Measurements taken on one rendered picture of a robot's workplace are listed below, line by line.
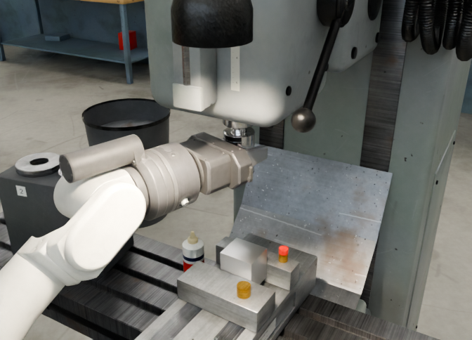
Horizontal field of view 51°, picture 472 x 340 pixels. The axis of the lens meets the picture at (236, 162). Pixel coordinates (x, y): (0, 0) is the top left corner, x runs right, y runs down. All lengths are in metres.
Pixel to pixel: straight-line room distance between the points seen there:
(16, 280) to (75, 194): 0.11
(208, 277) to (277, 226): 0.35
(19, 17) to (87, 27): 1.29
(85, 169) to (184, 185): 0.13
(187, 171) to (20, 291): 0.23
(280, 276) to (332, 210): 0.30
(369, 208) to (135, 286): 0.50
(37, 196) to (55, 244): 0.46
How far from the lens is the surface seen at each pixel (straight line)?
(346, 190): 1.10
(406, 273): 1.20
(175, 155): 0.64
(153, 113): 2.98
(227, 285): 0.81
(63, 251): 0.57
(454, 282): 2.67
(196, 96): 0.59
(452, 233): 3.04
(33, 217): 1.05
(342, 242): 1.09
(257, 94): 0.60
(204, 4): 0.42
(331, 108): 1.07
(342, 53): 0.75
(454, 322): 2.44
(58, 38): 6.83
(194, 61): 0.58
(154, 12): 0.65
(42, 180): 1.01
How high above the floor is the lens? 1.54
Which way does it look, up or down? 25 degrees down
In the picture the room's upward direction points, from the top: straight up
